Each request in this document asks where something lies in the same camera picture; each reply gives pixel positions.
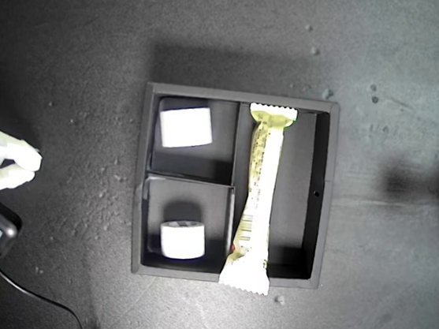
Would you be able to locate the large white tape roll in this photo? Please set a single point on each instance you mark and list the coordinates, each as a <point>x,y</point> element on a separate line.
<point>186,127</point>

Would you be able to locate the small white tape roll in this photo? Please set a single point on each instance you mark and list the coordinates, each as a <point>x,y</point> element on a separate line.
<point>183,241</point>

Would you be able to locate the cream snack bar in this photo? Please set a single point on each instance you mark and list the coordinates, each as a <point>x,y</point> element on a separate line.
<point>259,201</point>

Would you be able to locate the black tray with wells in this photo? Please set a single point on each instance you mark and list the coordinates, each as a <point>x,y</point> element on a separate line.
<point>298,205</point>

